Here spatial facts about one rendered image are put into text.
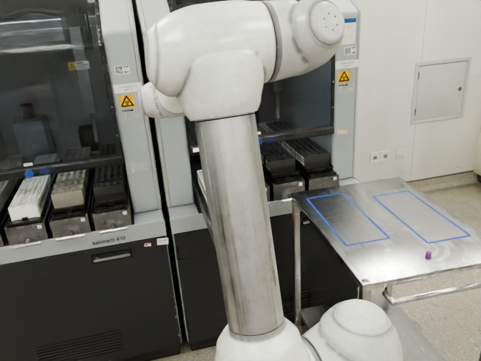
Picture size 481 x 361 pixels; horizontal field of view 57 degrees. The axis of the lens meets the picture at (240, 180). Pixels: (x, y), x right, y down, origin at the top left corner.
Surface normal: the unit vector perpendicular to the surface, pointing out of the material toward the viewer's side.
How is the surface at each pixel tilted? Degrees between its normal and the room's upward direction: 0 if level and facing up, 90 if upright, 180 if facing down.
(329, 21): 71
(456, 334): 0
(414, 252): 0
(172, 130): 90
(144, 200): 90
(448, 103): 90
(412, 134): 90
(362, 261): 0
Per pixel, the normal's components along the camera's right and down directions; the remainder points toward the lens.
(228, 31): 0.28, -0.08
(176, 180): 0.25, 0.36
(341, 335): -0.46, -0.43
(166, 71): -0.20, 0.53
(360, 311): 0.04, -0.93
